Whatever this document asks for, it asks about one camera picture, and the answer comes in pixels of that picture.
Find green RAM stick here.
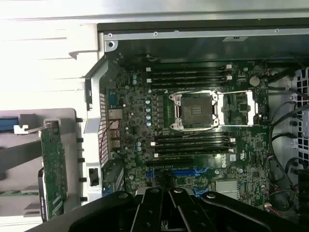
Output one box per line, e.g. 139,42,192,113
0,190,41,197

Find black expansion slot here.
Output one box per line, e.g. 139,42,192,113
146,158,194,167

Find green motherboard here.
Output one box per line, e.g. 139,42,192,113
106,54,271,211

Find silver perforated disk cage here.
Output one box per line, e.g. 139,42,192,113
292,67,309,167

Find grey parts rack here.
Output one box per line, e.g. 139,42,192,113
0,107,85,218

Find CPU socket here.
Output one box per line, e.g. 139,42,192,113
169,93,221,131

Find black open PC case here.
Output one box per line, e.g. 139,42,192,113
83,23,309,222

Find metal socket cover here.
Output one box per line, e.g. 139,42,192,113
216,89,259,127

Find hard disk blue caddy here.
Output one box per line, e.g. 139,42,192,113
0,117,20,133

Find blue expansion slot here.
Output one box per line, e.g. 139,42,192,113
170,166,210,177
192,186,210,198

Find silver chipset heatsink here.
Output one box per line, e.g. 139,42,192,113
215,180,239,199

